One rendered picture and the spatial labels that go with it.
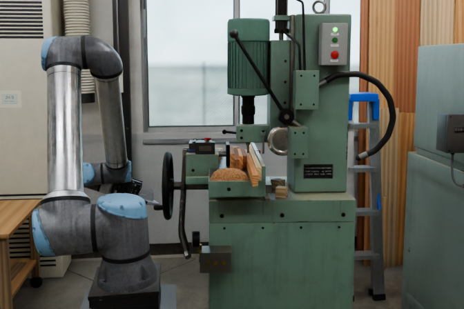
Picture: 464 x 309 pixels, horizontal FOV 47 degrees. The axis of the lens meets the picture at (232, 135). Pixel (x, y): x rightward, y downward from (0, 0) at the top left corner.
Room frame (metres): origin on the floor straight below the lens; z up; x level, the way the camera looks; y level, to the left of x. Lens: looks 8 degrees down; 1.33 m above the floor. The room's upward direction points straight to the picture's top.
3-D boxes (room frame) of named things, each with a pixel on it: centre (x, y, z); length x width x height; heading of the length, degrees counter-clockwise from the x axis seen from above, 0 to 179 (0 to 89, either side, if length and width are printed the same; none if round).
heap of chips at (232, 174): (1.97, 0.01, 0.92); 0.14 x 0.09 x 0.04; 92
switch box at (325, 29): (2.11, -0.39, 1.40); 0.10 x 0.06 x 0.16; 92
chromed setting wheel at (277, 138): (2.12, -0.20, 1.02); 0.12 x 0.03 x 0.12; 92
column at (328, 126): (2.25, -0.36, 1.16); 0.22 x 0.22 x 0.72; 2
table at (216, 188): (2.21, 0.04, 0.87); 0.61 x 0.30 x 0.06; 2
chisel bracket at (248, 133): (2.24, -0.09, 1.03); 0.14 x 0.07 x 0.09; 92
